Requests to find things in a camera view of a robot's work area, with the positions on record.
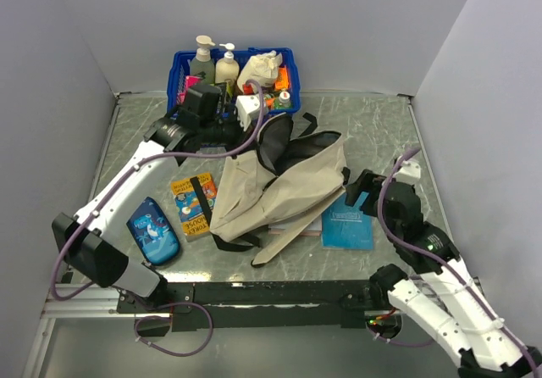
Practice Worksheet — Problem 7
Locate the beige drawstring cloth pouch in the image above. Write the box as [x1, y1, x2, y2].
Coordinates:
[235, 50, 283, 95]

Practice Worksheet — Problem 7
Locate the small green red-capped bottle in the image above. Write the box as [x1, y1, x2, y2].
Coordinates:
[273, 91, 291, 110]

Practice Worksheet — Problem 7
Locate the blue plastic shopping basket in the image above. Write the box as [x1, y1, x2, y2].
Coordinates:
[167, 47, 301, 117]

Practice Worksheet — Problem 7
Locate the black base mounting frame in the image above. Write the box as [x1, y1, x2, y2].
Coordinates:
[117, 280, 391, 331]

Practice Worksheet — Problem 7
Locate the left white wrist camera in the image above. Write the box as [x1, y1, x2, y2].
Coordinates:
[235, 95, 268, 131]

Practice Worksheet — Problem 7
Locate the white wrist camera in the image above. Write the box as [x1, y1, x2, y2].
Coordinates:
[394, 159, 422, 185]
[235, 95, 268, 131]

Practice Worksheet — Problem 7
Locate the yellow treehouse children's book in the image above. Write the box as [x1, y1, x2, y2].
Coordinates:
[171, 172, 217, 242]

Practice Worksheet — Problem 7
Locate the green pump bottle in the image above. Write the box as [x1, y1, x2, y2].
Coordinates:
[190, 35, 215, 85]

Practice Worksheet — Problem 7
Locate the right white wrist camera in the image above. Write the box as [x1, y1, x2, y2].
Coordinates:
[394, 159, 422, 185]

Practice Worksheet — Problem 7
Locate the cream pump lotion bottle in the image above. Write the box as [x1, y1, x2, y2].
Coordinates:
[215, 42, 240, 86]

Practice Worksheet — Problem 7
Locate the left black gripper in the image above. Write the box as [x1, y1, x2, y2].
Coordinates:
[199, 105, 260, 159]

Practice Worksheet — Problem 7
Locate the blue dinosaur pencil case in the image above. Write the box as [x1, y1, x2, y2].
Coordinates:
[126, 197, 181, 266]

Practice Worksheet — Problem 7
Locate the pink box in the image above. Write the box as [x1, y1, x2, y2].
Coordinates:
[177, 75, 201, 104]

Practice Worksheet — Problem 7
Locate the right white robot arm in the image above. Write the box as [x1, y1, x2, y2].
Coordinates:
[346, 170, 541, 377]

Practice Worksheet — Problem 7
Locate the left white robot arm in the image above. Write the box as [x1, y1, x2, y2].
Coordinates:
[50, 83, 250, 312]

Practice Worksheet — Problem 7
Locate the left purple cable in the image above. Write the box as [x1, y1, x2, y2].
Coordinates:
[48, 79, 268, 303]

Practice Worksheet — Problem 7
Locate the purple cable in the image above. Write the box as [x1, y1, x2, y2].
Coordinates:
[376, 147, 539, 378]
[48, 79, 268, 303]

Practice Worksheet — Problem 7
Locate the white flower cover book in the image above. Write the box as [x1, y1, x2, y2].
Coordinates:
[268, 215, 323, 236]

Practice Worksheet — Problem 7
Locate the orange snack packet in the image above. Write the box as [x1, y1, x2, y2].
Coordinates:
[274, 66, 290, 92]

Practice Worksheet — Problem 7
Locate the beige canvas backpack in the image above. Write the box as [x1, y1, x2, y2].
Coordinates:
[208, 114, 349, 267]

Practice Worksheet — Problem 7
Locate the blue paperback book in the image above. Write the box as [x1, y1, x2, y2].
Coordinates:
[321, 192, 374, 251]

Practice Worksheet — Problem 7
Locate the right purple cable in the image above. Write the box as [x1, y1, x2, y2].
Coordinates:
[376, 147, 539, 378]

